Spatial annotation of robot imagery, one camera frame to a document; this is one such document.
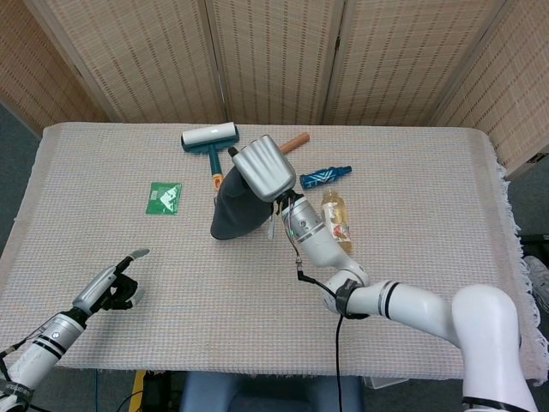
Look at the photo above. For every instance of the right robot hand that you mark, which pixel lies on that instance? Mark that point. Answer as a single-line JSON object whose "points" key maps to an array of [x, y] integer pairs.
{"points": [[266, 167]]}

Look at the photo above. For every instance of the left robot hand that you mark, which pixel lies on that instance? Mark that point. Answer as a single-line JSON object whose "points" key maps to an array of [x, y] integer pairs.
{"points": [[96, 287]]}

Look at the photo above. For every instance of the yellow cloth with black trim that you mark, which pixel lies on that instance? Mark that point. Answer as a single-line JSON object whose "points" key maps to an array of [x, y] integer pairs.
{"points": [[236, 214]]}

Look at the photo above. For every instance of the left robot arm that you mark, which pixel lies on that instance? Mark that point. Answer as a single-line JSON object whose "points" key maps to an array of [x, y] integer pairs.
{"points": [[38, 356]]}

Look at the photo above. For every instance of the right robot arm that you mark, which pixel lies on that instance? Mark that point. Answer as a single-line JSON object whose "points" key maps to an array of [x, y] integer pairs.
{"points": [[407, 300]]}

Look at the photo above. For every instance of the wooden rolling pin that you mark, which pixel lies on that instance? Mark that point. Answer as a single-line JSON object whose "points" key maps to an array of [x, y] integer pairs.
{"points": [[296, 141]]}

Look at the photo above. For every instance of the blue spray bottle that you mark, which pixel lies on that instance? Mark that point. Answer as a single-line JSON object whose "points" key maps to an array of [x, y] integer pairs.
{"points": [[319, 177]]}

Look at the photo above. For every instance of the teal lint roller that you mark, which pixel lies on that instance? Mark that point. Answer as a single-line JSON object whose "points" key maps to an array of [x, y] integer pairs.
{"points": [[210, 135]]}

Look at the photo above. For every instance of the grey woven tablecloth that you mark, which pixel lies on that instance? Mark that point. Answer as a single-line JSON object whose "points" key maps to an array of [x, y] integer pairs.
{"points": [[86, 214]]}

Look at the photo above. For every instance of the clear bottle with yellow liquid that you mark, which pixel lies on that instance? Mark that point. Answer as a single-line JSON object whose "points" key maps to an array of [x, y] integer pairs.
{"points": [[341, 214]]}

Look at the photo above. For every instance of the green packet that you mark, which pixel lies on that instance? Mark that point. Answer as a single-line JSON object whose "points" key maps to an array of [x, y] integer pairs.
{"points": [[163, 197]]}

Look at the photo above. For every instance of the woven folding screen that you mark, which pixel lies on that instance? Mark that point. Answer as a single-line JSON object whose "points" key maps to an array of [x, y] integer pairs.
{"points": [[274, 56]]}

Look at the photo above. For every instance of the blue seat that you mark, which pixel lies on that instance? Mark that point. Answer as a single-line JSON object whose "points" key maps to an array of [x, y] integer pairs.
{"points": [[274, 395]]}

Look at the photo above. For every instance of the white sneaker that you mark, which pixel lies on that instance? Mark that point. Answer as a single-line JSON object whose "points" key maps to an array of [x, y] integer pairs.
{"points": [[538, 279]]}

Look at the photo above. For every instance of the yellow frame piece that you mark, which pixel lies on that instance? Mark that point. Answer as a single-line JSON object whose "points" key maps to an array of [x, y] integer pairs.
{"points": [[137, 386]]}

